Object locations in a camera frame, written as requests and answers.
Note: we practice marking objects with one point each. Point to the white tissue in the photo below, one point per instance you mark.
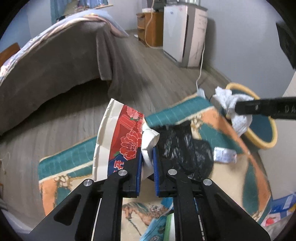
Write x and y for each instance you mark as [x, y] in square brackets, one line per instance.
[227, 100]

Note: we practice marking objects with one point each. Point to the teal orange patterned rug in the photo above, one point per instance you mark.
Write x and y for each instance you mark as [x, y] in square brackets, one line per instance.
[243, 181]

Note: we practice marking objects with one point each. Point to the bed with grey cover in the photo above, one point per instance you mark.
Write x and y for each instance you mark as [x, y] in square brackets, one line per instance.
[82, 47]

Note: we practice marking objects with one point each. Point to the small white wrapper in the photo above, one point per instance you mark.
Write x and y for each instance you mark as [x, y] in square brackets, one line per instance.
[224, 155]

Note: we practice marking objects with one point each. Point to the yellow teal trash bin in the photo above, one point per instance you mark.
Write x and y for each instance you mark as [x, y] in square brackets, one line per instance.
[262, 132]

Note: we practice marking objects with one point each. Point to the blue packaging on floor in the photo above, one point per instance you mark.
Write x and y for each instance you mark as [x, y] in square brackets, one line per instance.
[280, 208]

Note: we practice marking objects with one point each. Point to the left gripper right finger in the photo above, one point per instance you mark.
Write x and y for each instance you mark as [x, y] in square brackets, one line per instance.
[202, 210]

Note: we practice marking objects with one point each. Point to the white air purifier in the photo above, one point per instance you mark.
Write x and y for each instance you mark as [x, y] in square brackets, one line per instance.
[184, 33]

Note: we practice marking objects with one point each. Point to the red floral paper cup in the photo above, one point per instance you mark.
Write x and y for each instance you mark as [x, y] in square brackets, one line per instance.
[122, 132]

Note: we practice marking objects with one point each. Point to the black plastic bag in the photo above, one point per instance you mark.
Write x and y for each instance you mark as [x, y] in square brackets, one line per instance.
[189, 155]

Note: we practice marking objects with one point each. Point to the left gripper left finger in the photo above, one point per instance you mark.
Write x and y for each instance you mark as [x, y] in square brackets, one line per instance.
[92, 211]

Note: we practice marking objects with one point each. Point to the wooden nightstand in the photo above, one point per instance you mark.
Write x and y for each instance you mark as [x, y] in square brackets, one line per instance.
[150, 28]

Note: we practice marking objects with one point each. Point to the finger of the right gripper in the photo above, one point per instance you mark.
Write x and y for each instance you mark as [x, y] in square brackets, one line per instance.
[276, 108]

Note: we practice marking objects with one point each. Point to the blue window curtain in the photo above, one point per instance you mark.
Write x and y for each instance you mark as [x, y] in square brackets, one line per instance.
[61, 8]

